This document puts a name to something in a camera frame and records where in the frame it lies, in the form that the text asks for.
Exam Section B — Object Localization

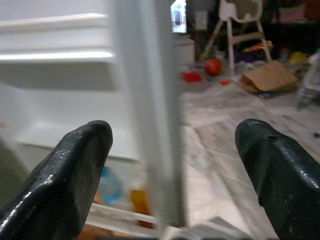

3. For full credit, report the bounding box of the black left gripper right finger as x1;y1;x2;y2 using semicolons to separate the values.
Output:
234;118;320;240

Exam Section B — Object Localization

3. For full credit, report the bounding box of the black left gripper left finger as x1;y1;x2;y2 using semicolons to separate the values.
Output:
0;120;114;240

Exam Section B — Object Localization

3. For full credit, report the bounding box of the white fridge door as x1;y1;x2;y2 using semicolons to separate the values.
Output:
0;0;187;237

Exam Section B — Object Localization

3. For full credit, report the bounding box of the blue label plastic bottle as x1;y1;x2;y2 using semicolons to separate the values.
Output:
96;166;125;206

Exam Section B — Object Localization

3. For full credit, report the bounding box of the orange juice bottle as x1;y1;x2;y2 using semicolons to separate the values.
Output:
129;188;151;216

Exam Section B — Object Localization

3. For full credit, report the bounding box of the brown paper bag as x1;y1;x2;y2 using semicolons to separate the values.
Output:
240;59;300;94

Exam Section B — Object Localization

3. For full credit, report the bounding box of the clear plastic water bottle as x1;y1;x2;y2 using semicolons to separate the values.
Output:
296;51;320;108

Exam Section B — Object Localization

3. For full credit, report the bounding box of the yellow toy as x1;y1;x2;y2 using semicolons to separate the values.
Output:
288;51;309;64

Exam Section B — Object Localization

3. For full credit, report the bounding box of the purple toy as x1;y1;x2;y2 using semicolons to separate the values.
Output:
234;52;256;63

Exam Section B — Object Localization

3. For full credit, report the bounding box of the red ball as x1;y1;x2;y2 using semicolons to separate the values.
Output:
204;57;223;77

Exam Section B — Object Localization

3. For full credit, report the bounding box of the orange striped toy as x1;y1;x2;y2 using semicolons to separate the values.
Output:
241;41;274;54

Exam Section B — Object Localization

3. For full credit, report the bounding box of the red plastic toy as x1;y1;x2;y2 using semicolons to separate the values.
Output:
181;71;203;83

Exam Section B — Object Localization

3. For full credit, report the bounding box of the white high chair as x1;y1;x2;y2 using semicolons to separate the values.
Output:
203;0;273;77

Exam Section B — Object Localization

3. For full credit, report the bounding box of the white storage box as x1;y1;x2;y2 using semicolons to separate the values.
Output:
174;37;196;66

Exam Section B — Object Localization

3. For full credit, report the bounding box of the pink basket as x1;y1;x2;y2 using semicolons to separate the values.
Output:
277;3;306;23

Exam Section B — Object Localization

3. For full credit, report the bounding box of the lit screen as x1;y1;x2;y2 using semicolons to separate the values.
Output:
170;0;188;34

